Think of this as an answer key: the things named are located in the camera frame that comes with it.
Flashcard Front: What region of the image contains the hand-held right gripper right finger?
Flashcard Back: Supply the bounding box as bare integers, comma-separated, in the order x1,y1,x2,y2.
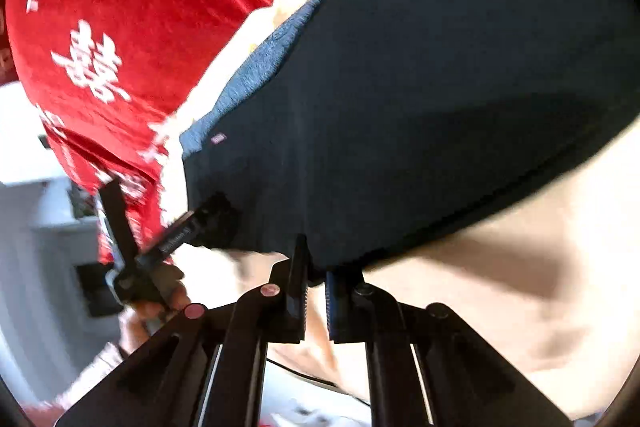
324,267,573,427

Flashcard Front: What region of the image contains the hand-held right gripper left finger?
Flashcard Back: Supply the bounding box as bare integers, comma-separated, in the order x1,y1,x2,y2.
55,234,311,427

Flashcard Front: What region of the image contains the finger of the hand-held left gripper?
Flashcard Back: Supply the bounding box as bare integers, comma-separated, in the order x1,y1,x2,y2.
189,191,241,253

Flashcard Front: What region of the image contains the black pants grey waistband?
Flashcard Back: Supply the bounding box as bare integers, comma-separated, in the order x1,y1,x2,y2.
179,0,640,273

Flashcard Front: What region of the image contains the person's left forearm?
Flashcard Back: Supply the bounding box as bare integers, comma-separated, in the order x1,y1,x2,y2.
52,327,146,410

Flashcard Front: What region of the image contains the person's left hand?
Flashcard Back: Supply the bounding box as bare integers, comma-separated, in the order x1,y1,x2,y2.
120,263,192,338

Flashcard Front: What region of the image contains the white cabinet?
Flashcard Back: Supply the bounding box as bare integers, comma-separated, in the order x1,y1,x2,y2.
0,177,103,358

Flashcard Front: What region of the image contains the red printed blanket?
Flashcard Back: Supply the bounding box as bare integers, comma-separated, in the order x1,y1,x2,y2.
5,0,416,265

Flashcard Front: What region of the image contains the black cable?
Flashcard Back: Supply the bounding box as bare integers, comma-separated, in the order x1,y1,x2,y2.
265,357,373,405

